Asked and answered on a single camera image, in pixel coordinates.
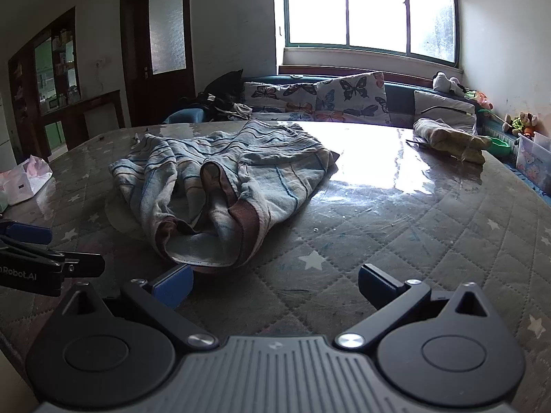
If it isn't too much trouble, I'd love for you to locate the blue striped sweater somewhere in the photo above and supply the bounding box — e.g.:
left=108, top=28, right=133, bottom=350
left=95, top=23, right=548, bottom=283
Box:
left=109, top=120, right=338, bottom=272

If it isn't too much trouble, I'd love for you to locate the pink white storage bag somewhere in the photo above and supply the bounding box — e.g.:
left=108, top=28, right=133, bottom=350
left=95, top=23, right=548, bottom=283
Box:
left=1, top=156, right=53, bottom=206

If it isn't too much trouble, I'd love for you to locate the white refrigerator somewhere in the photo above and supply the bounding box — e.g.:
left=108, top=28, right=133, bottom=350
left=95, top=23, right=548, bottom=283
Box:
left=0, top=98, right=17, bottom=172

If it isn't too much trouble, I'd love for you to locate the dark wooden cabinet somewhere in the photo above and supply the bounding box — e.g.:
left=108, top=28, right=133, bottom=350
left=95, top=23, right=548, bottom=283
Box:
left=8, top=8, right=125, bottom=160

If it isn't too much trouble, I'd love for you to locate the folded yellow floral cloth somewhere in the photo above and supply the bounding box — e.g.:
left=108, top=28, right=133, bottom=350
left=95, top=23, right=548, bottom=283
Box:
left=413, top=117, right=492, bottom=165

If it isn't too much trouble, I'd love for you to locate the green bowl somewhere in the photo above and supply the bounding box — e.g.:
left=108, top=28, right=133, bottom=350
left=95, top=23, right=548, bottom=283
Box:
left=488, top=137, right=512, bottom=159

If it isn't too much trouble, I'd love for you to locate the grey cushion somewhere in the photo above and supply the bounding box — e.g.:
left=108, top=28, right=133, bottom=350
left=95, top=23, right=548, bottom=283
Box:
left=414, top=91, right=476, bottom=134

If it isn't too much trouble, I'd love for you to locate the right butterfly pillow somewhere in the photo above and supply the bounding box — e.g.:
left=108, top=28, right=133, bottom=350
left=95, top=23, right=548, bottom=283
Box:
left=313, top=71, right=391, bottom=126

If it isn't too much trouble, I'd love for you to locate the butterfly pillow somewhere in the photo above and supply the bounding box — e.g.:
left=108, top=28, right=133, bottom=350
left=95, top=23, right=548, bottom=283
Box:
left=242, top=82, right=316, bottom=121
left=313, top=71, right=391, bottom=126

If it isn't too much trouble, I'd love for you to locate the black bag on sofa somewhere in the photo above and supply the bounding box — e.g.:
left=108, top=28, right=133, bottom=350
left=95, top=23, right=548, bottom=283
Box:
left=197, top=69, right=252, bottom=122

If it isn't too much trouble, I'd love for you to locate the blue sofa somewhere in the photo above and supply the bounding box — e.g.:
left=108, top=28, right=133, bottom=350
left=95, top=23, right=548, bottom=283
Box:
left=164, top=75, right=550, bottom=204

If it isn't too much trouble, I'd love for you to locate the clear plastic storage box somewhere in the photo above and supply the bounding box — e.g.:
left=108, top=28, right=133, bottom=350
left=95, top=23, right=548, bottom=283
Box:
left=516, top=133, right=551, bottom=194

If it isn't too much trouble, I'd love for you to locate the left butterfly pillow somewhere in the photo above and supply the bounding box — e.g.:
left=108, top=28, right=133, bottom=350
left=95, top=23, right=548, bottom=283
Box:
left=242, top=82, right=316, bottom=121

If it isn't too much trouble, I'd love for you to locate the orange green plush toy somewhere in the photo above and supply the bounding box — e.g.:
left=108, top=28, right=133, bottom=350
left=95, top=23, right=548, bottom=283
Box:
left=465, top=91, right=493, bottom=111

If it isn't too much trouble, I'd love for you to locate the white plush toy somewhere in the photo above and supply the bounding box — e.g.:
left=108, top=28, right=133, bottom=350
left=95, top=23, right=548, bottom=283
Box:
left=433, top=71, right=466, bottom=96

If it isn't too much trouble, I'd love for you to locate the brown plush toy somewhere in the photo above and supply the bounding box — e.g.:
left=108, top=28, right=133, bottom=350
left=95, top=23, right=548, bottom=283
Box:
left=502, top=112, right=538, bottom=139

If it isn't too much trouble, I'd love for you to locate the dark wooden door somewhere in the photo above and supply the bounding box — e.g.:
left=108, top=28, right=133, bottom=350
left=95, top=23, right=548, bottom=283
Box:
left=119, top=0, right=196, bottom=127

